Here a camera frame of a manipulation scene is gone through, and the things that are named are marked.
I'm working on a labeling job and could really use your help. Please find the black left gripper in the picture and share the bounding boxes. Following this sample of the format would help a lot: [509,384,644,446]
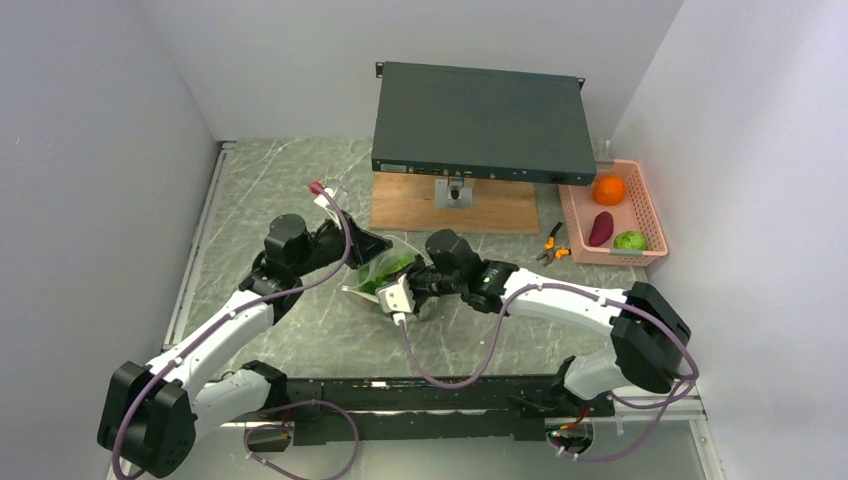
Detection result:
[292,211,392,278]

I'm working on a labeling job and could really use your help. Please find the polka dot zip top bag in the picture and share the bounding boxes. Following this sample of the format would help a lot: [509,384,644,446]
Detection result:
[340,235,423,320]

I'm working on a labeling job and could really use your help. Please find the purple fake sweet potato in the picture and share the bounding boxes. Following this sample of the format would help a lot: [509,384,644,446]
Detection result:
[587,211,614,247]

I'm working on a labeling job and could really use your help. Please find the orange fake fruit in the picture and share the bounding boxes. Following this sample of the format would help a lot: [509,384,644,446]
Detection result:
[592,175,627,206]

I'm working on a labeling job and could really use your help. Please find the green fake lime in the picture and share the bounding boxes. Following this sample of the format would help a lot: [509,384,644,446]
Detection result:
[613,231,649,251]

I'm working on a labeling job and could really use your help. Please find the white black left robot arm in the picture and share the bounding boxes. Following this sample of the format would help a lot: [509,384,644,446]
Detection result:
[97,213,393,479]

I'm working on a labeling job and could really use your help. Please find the green fake leafy vegetable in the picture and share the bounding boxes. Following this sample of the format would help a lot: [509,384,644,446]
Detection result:
[355,253,416,295]

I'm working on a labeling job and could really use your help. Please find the wooden board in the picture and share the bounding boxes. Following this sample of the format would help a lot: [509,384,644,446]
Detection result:
[370,173,540,234]

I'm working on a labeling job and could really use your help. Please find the pink plastic basket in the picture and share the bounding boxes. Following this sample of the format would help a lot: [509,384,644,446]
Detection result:
[558,159,669,267]

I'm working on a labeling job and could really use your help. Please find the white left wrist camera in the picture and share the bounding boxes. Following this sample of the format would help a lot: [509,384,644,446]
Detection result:
[309,181,337,212]

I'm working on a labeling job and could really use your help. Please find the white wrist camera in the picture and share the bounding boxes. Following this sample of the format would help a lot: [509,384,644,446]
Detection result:
[376,274,418,326]
[309,181,337,212]

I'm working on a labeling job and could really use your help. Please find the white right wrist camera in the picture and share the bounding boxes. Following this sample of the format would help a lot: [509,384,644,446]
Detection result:
[376,274,418,326]

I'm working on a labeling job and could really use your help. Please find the grey metal bracket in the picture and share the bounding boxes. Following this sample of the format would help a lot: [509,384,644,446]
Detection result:
[434,177,475,210]

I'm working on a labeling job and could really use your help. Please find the orange handled pliers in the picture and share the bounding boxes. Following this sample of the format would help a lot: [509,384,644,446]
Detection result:
[536,222,571,266]

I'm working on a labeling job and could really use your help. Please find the dark network switch box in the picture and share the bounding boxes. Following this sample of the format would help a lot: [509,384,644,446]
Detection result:
[371,62,598,186]

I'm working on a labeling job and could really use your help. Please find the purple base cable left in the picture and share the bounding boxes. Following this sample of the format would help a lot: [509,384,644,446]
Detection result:
[243,396,363,480]

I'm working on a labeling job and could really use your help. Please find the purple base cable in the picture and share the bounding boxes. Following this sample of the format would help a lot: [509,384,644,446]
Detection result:
[548,390,697,464]
[243,396,363,480]

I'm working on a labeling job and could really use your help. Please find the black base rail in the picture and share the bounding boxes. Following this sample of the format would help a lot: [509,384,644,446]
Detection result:
[242,374,615,446]

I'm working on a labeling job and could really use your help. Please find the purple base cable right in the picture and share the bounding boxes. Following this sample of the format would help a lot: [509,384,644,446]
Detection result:
[548,390,697,464]

